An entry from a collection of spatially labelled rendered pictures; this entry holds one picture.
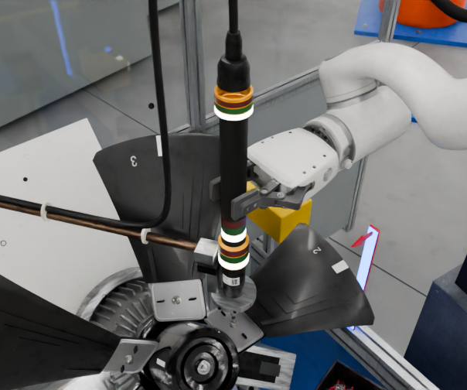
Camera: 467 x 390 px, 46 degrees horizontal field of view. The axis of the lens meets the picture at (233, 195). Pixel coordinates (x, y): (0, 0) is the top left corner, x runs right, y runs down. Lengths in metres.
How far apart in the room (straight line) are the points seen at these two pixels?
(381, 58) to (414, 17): 3.83
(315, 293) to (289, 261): 0.08
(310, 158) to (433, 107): 0.16
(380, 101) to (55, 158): 0.58
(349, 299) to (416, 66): 0.45
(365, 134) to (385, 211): 2.11
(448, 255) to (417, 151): 0.79
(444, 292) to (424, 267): 1.31
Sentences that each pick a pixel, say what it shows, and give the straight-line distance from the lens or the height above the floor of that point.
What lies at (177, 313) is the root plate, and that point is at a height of 1.23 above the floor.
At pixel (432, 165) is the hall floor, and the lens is 3.27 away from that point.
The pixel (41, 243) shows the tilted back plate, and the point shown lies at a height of 1.23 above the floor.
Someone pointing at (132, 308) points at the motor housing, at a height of 1.18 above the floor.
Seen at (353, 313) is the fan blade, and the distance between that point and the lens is 1.02.
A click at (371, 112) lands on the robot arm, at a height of 1.51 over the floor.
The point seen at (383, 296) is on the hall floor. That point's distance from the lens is 2.54.
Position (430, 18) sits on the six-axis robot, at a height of 0.12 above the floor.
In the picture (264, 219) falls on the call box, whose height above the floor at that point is 1.03.
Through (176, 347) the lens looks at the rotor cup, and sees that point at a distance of 0.83.
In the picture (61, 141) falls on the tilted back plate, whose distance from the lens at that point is 1.06.
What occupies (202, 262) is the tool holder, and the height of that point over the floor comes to 1.35.
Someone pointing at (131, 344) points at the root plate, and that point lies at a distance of 0.84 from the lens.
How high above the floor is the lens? 1.96
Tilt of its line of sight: 43 degrees down
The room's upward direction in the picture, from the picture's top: straight up
